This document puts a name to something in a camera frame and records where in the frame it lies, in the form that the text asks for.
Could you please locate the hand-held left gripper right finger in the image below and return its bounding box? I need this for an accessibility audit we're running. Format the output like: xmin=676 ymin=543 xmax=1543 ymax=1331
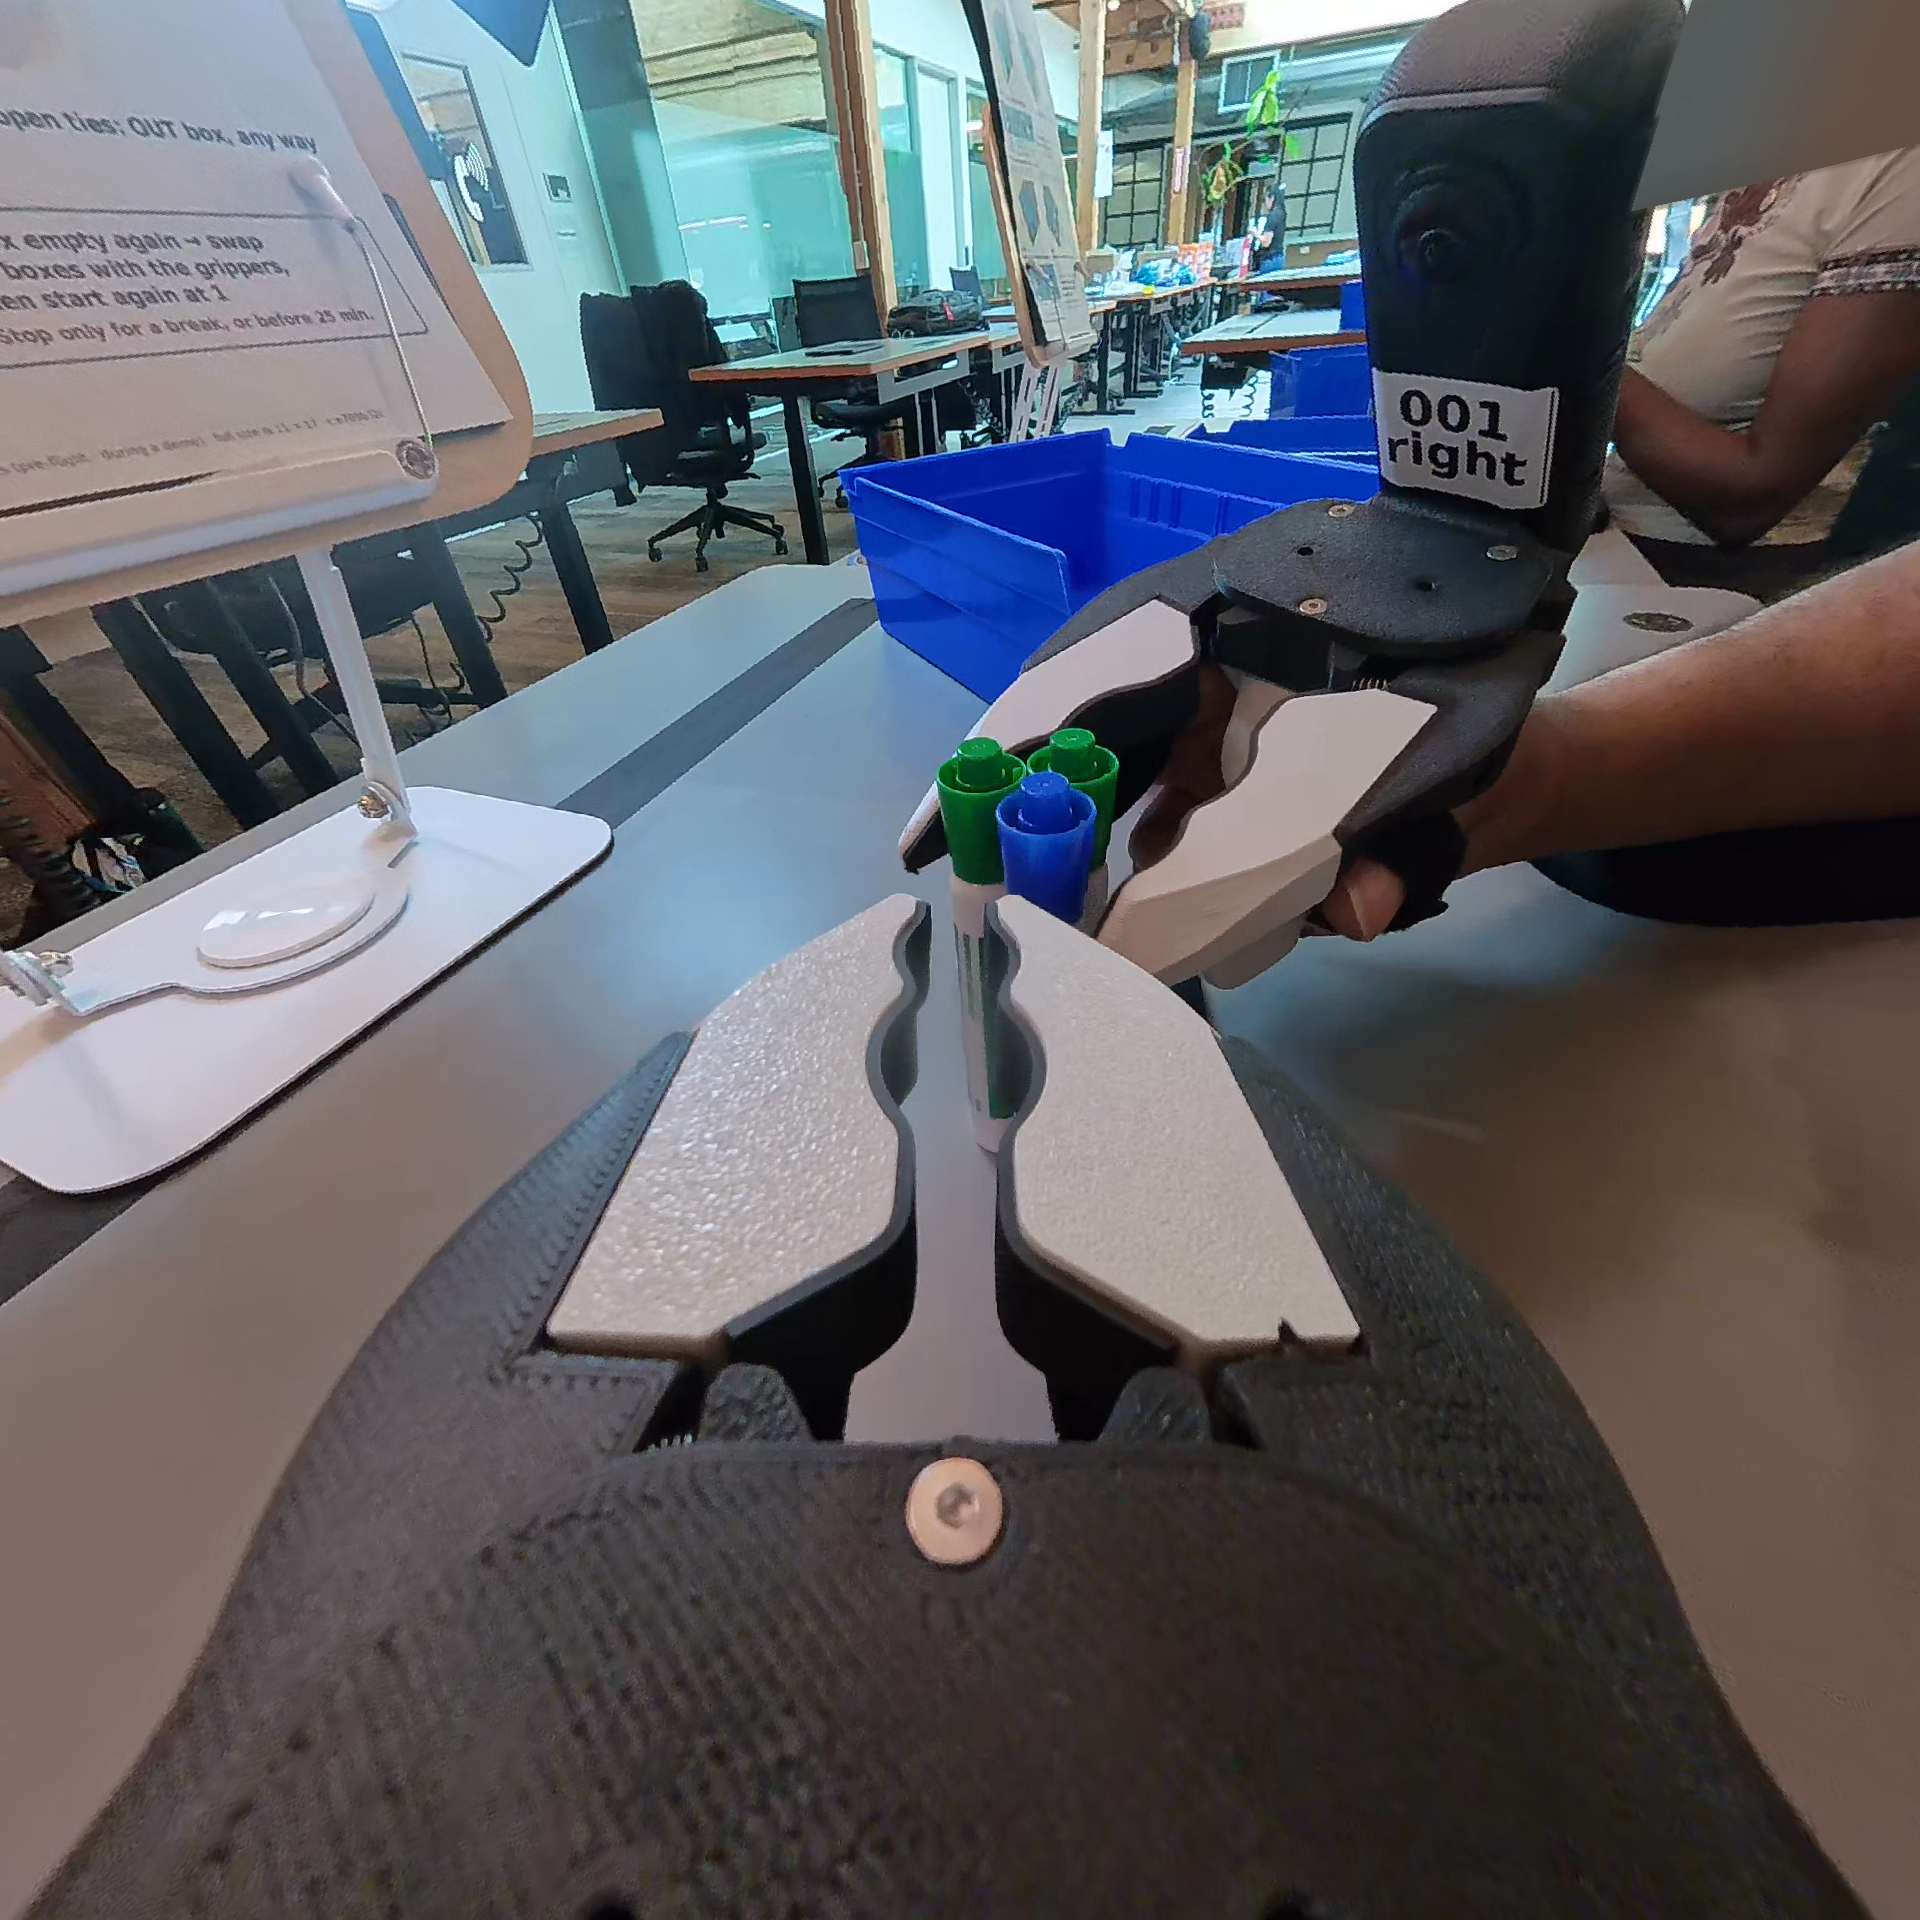
xmin=991 ymin=896 xmax=1365 ymax=1439

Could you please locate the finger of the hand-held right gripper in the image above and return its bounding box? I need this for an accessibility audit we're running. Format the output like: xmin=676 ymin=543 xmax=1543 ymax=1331
xmin=1096 ymin=691 xmax=1444 ymax=992
xmin=896 ymin=598 xmax=1208 ymax=876

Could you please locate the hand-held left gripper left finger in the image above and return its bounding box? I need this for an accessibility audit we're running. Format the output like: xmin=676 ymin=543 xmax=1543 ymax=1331
xmin=545 ymin=896 xmax=922 ymax=1439

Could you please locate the green dry erase marker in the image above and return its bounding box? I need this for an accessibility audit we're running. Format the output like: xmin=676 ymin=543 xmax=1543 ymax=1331
xmin=1026 ymin=727 xmax=1122 ymax=903
xmin=937 ymin=738 xmax=1023 ymax=1155

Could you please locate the blue dry erase marker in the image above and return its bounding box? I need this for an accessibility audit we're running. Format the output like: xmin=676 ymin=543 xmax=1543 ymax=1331
xmin=995 ymin=774 xmax=1100 ymax=923

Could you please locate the person's right forearm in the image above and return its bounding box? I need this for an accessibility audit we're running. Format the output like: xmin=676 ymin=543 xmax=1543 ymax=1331
xmin=1546 ymin=540 xmax=1920 ymax=887

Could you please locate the person's right hand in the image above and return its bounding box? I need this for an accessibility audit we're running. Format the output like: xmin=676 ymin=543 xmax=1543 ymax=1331
xmin=1141 ymin=668 xmax=1562 ymax=944

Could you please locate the blue plastic bin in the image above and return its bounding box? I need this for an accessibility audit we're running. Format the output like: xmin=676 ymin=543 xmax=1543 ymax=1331
xmin=836 ymin=427 xmax=1383 ymax=707
xmin=1267 ymin=276 xmax=1375 ymax=423

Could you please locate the wooden office desk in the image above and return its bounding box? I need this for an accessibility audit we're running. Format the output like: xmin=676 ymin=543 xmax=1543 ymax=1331
xmin=691 ymin=330 xmax=1037 ymax=564

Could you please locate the black office chair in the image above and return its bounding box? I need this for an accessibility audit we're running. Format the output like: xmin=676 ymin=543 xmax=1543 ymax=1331
xmin=576 ymin=276 xmax=789 ymax=571

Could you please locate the white document stand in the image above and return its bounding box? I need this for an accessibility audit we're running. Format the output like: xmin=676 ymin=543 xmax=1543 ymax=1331
xmin=0 ymin=0 xmax=615 ymax=1194

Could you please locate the standing poster board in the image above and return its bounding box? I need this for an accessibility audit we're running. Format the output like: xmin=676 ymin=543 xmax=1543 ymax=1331
xmin=960 ymin=0 xmax=1104 ymax=361

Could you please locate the printed instruction sheet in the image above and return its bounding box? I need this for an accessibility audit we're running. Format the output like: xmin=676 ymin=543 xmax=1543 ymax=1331
xmin=0 ymin=0 xmax=512 ymax=520

